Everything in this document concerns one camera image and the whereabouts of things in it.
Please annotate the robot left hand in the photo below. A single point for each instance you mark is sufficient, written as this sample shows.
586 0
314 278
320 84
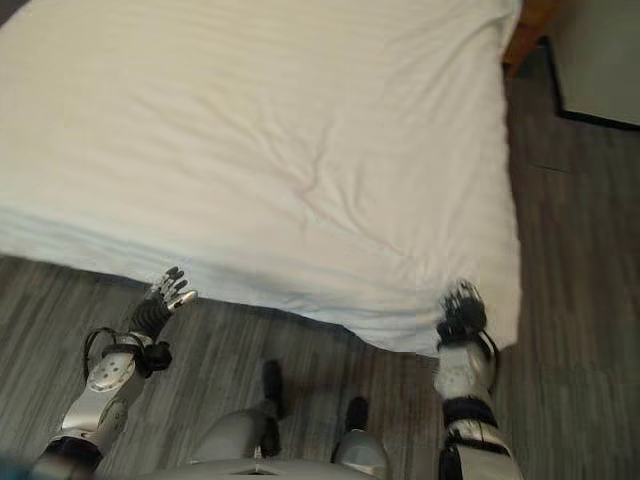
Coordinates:
150 312

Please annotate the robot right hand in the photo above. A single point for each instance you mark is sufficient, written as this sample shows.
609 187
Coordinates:
459 320

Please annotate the white bed duvet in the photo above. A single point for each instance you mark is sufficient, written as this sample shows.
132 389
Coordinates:
260 150

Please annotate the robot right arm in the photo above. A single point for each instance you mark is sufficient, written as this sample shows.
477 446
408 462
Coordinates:
470 400

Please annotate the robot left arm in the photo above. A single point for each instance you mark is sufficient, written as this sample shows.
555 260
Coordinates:
102 390

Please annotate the robot silver legs and torso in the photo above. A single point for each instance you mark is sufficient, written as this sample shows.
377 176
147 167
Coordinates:
280 430

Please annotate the white panel with black edge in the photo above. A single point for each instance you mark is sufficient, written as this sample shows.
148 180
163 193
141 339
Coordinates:
597 60

